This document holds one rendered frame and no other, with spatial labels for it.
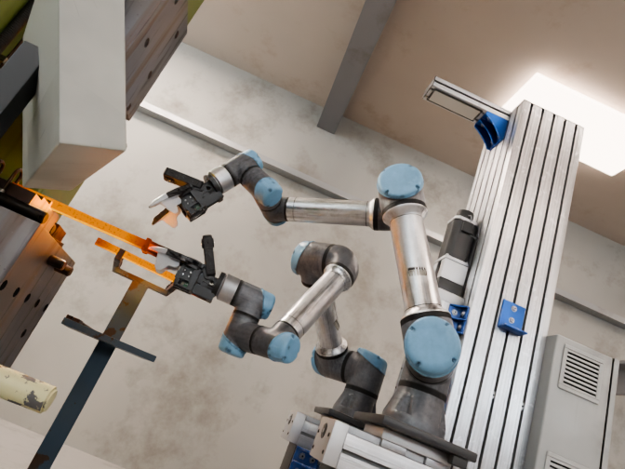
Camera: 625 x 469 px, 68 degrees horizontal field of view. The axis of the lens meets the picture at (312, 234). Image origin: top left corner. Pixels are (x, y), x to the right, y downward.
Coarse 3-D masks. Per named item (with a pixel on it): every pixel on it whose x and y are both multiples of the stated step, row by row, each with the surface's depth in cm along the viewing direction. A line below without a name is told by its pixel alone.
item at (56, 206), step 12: (36, 192) 119; (60, 204) 120; (72, 216) 120; (84, 216) 120; (96, 228) 122; (108, 228) 121; (132, 240) 122; (144, 240) 123; (144, 252) 124; (156, 252) 124
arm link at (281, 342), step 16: (336, 256) 140; (352, 256) 142; (336, 272) 135; (352, 272) 137; (320, 288) 129; (336, 288) 132; (304, 304) 124; (320, 304) 126; (288, 320) 119; (304, 320) 121; (256, 336) 116; (272, 336) 114; (288, 336) 113; (256, 352) 116; (272, 352) 112; (288, 352) 112
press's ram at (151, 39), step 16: (128, 0) 124; (144, 0) 125; (160, 0) 127; (176, 0) 138; (128, 16) 123; (144, 16) 124; (160, 16) 131; (176, 16) 143; (128, 32) 121; (144, 32) 126; (160, 32) 136; (176, 32) 149; (128, 48) 121; (144, 48) 131; (160, 48) 143; (176, 48) 157; (128, 64) 125; (144, 64) 136; (160, 64) 149; (128, 80) 130; (144, 80) 142; (128, 96) 136; (144, 96) 148; (128, 112) 141
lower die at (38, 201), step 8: (0, 184) 107; (16, 184) 108; (8, 192) 107; (16, 192) 107; (24, 192) 108; (32, 192) 108; (24, 200) 107; (32, 200) 108; (40, 200) 112; (48, 200) 118; (40, 208) 114; (48, 208) 119; (56, 216) 125; (48, 224) 123; (48, 232) 125
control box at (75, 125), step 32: (64, 0) 58; (96, 0) 60; (32, 32) 75; (64, 32) 57; (96, 32) 60; (64, 64) 57; (96, 64) 59; (64, 96) 57; (96, 96) 59; (32, 128) 74; (64, 128) 56; (96, 128) 59; (32, 160) 73; (64, 160) 64; (96, 160) 65
